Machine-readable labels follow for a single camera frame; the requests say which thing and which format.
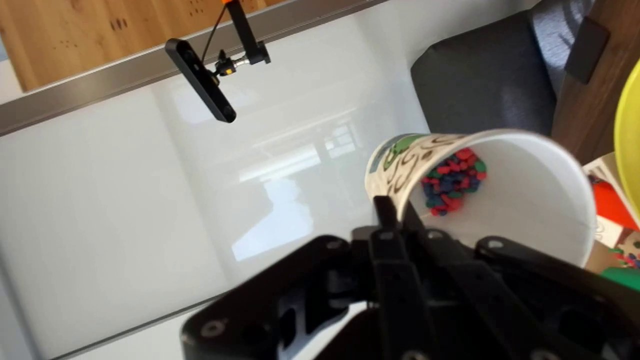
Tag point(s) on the white patterned paper cup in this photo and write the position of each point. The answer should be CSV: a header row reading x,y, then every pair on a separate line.
x,y
533,193

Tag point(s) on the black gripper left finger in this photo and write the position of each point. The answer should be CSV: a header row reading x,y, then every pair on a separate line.
x,y
393,301

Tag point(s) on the colourful candies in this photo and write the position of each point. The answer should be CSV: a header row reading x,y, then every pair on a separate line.
x,y
454,180

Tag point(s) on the yellow bowl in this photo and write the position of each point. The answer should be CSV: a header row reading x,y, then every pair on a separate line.
x,y
631,140

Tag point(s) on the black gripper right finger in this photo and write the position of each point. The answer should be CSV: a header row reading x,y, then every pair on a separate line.
x,y
506,301

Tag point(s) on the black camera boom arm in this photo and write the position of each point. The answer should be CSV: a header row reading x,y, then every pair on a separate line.
x,y
248,37

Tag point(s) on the round dark wooden table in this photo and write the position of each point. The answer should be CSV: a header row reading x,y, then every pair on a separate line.
x,y
601,112

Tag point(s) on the black stereo camera bar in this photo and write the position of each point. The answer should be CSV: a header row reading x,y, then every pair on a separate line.
x,y
200,79

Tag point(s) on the white board with grey frame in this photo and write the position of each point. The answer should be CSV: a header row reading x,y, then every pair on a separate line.
x,y
133,221

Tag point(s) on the black table edge clip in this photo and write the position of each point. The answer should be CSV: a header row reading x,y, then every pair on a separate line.
x,y
586,50

